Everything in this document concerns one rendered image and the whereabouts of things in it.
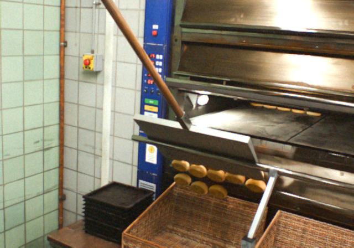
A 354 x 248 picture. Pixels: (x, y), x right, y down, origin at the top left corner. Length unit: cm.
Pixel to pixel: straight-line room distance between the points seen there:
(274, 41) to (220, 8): 33
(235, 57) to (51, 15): 124
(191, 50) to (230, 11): 30
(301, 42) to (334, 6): 21
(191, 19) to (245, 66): 39
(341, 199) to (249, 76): 72
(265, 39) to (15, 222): 188
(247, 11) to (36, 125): 149
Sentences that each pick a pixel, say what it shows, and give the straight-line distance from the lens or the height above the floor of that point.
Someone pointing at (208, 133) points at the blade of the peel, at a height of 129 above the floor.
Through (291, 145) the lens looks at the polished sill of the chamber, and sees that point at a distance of 208.
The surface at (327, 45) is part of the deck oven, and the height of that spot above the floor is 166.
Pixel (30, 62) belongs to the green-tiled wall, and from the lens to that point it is 270.
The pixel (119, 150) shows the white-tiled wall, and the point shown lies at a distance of 262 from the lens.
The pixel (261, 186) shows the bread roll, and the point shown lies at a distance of 201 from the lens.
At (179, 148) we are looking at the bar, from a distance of 190.
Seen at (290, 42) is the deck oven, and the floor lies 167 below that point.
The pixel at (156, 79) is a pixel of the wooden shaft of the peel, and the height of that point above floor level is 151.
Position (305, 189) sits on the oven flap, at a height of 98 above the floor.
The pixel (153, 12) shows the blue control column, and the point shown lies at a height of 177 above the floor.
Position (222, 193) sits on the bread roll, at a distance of 215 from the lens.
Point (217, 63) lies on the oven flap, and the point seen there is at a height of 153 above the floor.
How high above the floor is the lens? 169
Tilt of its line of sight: 12 degrees down
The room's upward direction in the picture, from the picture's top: 4 degrees clockwise
